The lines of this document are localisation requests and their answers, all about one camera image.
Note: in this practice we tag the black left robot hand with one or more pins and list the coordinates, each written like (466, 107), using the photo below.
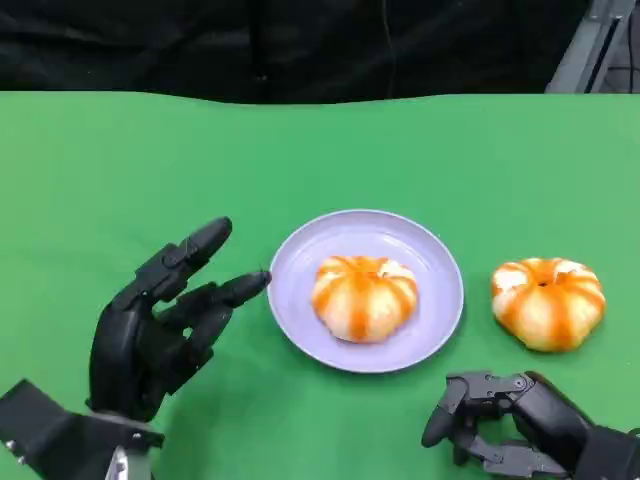
(135, 340)

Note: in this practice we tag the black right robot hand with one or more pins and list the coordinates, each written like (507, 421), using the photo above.
(545, 410)

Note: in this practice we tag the orange and white bread roll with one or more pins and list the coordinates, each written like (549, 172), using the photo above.
(547, 305)
(365, 300)

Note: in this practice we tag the lilac plate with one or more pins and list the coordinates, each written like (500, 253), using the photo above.
(295, 305)

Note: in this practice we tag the green table cloth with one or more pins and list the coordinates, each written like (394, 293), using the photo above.
(320, 160)

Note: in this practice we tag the black drape cloth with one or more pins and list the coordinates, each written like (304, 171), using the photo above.
(150, 45)

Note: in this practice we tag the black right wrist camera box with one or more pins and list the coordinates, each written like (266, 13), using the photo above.
(615, 455)

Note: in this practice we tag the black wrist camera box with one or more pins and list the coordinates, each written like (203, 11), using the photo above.
(615, 455)
(55, 440)

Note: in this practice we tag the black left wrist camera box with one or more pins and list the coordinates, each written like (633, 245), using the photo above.
(55, 440)

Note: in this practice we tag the grey metal frame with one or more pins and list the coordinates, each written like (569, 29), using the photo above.
(590, 50)

